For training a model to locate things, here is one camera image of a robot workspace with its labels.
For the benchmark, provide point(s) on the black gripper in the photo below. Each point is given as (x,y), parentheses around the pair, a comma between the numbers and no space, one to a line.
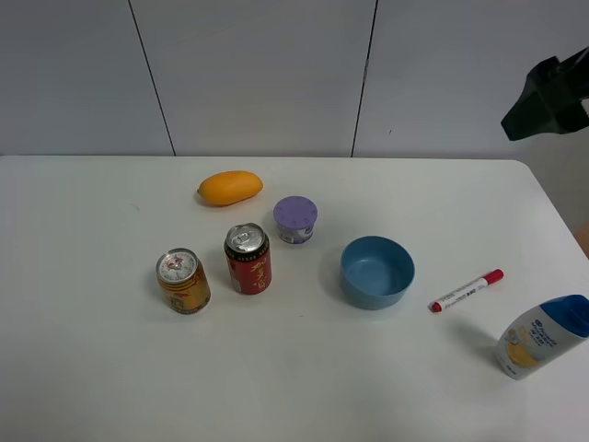
(551,101)

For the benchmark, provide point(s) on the purple lidded cup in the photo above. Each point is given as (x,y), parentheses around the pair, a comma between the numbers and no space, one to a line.
(295,217)

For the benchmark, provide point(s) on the blue bowl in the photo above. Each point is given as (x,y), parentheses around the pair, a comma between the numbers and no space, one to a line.
(376,272)

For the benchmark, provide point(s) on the red herbal tea can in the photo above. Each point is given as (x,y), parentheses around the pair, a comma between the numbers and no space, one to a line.
(248,254)

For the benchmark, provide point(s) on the red whiteboard marker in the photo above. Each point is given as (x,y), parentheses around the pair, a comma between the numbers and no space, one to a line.
(465,291)

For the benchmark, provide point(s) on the gold drink can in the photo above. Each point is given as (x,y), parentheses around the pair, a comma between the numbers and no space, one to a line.
(181,276)

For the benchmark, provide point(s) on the white blue shampoo bottle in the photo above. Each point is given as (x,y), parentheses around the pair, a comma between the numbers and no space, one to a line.
(542,334)

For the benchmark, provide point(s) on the yellow mango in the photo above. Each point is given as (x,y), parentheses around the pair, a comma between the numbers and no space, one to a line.
(229,187)

